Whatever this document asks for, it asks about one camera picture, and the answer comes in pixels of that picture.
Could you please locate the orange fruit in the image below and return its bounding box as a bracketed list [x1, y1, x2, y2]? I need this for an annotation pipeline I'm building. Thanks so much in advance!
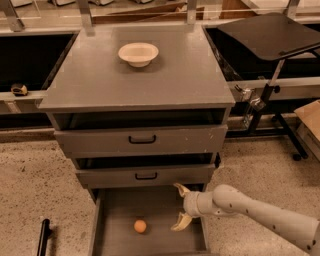
[134, 219, 147, 234]

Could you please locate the metal clamp bracket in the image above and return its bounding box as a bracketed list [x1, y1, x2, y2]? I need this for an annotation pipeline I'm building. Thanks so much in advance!
[235, 85, 266, 128]

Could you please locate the grey middle drawer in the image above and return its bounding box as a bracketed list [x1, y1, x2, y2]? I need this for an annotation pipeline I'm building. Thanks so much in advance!
[76, 164, 215, 189]

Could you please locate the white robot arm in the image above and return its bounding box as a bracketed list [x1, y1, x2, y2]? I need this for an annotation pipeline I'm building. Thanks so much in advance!
[171, 183, 320, 256]

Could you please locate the grey open bottom drawer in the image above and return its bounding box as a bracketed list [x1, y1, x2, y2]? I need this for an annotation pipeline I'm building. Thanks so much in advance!
[88, 186, 211, 256]

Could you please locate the black bar handle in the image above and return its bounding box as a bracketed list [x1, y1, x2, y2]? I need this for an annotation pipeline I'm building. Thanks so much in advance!
[36, 219, 52, 256]

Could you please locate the grey top drawer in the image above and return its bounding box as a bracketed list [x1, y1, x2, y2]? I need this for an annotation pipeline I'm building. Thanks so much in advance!
[54, 125, 227, 159]

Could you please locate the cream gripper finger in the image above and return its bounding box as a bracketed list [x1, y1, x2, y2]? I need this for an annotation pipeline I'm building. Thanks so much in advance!
[171, 213, 192, 232]
[173, 183, 190, 198]

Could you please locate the black tray stand table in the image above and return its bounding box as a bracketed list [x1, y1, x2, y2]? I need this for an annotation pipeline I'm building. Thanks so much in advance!
[214, 13, 320, 161]

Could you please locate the grey drawer cabinet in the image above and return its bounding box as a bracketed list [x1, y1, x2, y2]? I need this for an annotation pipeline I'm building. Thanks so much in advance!
[38, 23, 236, 201]

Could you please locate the cardboard box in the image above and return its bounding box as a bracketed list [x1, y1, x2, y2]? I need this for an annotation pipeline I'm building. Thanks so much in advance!
[294, 100, 320, 161]

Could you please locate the white bowl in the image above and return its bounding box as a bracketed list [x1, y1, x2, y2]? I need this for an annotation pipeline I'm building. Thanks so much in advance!
[118, 43, 159, 68]

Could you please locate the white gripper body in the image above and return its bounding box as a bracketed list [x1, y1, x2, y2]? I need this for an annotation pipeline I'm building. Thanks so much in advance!
[183, 191, 214, 218]

